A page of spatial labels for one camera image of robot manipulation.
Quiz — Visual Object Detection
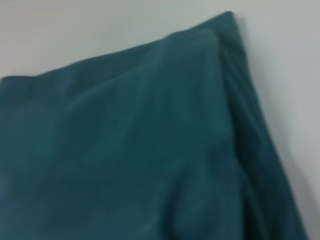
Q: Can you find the blue t-shirt with FREE print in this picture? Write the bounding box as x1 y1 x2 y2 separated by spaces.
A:
0 10 310 240

